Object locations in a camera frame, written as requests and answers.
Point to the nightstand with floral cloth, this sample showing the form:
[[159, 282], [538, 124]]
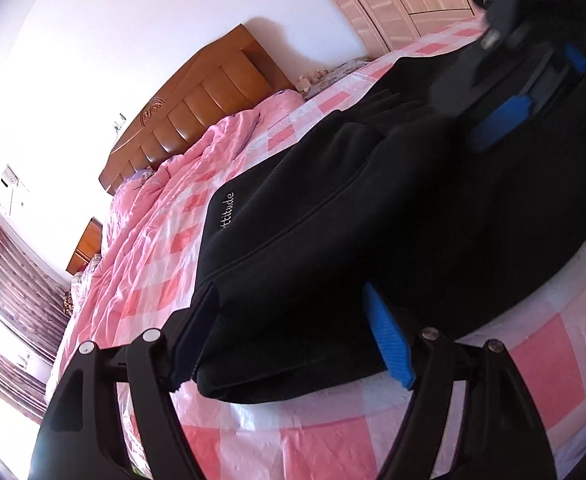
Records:
[[338, 72]]

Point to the wooden headboard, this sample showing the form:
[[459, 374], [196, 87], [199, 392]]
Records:
[[198, 95]]

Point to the pink quilt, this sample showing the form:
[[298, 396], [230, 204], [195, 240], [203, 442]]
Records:
[[173, 185]]

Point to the small white figurines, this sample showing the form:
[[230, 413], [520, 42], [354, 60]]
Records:
[[305, 82]]

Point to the maroon patterned curtain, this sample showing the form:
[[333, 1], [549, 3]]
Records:
[[13, 285]]

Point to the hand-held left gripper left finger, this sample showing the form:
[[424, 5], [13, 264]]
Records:
[[198, 340]]

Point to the wooden nightstand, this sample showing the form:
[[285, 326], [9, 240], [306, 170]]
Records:
[[85, 247]]

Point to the pink checkered plastic sheet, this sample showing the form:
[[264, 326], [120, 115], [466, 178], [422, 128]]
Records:
[[538, 375]]

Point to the wall socket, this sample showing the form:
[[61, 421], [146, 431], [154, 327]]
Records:
[[119, 122]]

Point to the white air conditioner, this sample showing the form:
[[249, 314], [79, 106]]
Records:
[[12, 177]]

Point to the black pants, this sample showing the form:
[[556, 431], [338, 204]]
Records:
[[323, 235]]

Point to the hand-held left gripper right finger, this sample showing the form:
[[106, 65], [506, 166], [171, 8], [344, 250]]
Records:
[[390, 345]]

